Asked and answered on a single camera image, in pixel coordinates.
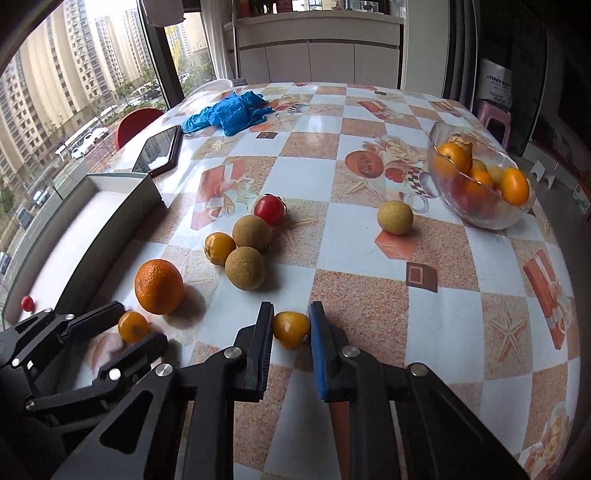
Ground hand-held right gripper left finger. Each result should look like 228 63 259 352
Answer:
51 301 276 480

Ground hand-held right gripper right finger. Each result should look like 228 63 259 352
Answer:
309 301 532 480

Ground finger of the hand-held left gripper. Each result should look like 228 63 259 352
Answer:
25 333 170 416
0 301 128 371

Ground small yellow loquat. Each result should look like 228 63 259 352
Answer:
117 311 151 343

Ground large orange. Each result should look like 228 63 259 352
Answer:
134 259 185 316

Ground white foam tray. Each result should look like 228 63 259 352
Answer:
0 172 165 329

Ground brown round longan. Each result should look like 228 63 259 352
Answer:
225 246 267 291
377 200 414 236
232 215 273 252

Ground yellow loquat with dark stem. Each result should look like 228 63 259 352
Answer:
204 232 237 266

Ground checkered printed tablecloth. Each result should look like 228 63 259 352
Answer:
55 80 578 480

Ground phone with red case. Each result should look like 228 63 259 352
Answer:
132 124 183 177

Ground red plastic chair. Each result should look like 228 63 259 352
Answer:
115 108 166 151

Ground glass bowl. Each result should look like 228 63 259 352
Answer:
427 121 537 230

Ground crumpled blue rubber gloves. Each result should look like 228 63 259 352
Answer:
181 91 270 137

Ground white plastic basin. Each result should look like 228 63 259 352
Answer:
185 78 234 100

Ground white kitchen cabinet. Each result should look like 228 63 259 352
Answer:
224 9 407 88

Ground pink plastic stool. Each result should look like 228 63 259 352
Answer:
475 99 513 151

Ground white printed bag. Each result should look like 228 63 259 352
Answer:
478 58 514 104

